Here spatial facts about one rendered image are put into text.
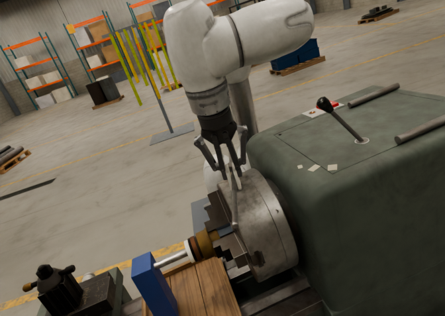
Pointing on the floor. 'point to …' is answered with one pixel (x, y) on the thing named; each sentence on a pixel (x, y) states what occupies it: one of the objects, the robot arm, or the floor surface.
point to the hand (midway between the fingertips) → (233, 177)
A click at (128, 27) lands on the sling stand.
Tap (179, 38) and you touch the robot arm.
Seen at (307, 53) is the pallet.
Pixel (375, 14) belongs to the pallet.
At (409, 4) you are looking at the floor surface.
